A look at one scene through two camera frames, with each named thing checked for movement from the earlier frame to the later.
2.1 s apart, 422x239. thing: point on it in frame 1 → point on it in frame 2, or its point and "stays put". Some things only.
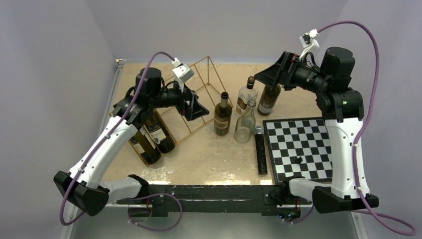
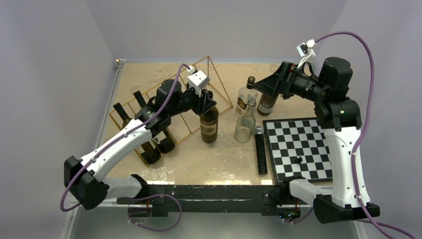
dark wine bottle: [158, 133] stays put
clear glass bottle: [245, 124] stays put
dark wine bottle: [146, 146] stays put
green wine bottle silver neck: [223, 115] → [209, 126]
